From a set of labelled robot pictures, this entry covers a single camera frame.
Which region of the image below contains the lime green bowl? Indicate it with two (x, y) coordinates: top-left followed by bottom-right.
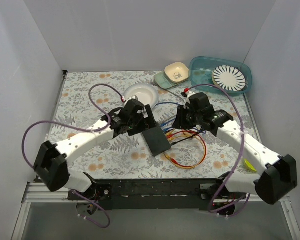
(243, 158), (257, 173)

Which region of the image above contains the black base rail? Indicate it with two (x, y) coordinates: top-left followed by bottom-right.
(67, 177), (248, 212)

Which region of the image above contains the blue striped white plate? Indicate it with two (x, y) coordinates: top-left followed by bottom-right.
(212, 65), (247, 92)

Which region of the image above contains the cream square panda bowl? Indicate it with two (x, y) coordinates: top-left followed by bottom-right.
(164, 62), (189, 84)

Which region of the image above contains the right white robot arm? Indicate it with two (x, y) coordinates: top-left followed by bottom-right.
(172, 90), (298, 205)

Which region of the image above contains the white round bowl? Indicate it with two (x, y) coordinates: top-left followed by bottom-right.
(123, 83), (159, 109)

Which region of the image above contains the yellow network cable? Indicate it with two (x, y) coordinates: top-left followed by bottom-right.
(163, 132), (207, 171)

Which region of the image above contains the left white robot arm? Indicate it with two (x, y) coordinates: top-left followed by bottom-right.
(34, 99), (157, 200)

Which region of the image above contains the floral table mat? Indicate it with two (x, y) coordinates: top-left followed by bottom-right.
(33, 82), (271, 192)

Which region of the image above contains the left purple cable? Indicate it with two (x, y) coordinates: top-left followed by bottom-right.
(21, 84), (127, 229)

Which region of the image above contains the blue network cable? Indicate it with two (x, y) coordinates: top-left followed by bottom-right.
(154, 101), (206, 135)

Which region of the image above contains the black power cable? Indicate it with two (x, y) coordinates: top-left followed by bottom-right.
(170, 128), (206, 147)

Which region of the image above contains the green divided tray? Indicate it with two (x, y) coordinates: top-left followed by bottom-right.
(154, 71), (181, 90)

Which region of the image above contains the teal plastic basin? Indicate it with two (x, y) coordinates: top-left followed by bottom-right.
(189, 56), (253, 96)

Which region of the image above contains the black network switch box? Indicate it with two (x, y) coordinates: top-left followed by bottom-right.
(141, 125), (172, 157)

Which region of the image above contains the red network cable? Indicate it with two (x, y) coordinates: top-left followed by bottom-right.
(166, 129), (207, 169)

